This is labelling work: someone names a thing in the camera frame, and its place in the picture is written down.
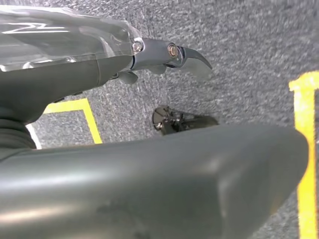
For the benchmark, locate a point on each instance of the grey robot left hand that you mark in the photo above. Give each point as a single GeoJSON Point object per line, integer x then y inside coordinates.
{"type": "Point", "coordinates": [50, 72]}

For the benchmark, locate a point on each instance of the white floor tape strip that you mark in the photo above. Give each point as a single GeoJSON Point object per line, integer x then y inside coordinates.
{"type": "Point", "coordinates": [35, 138]}

